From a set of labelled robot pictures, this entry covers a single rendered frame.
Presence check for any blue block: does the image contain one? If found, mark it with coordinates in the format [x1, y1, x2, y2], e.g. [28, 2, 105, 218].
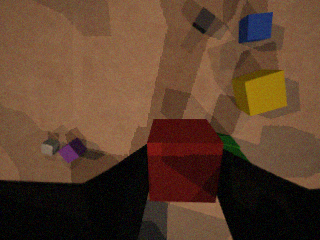
[238, 12, 273, 43]

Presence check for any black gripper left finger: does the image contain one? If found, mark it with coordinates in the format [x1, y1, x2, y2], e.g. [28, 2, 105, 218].
[0, 144, 149, 240]

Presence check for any purple block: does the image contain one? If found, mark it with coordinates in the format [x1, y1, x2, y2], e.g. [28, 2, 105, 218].
[57, 138, 87, 163]

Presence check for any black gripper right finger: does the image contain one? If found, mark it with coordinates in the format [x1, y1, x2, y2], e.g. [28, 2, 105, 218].
[216, 149, 320, 240]

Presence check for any yellow cube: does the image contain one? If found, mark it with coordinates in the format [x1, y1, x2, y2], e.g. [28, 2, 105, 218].
[231, 69, 287, 116]

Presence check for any red block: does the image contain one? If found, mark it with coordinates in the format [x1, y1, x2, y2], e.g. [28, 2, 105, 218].
[147, 119, 224, 203]

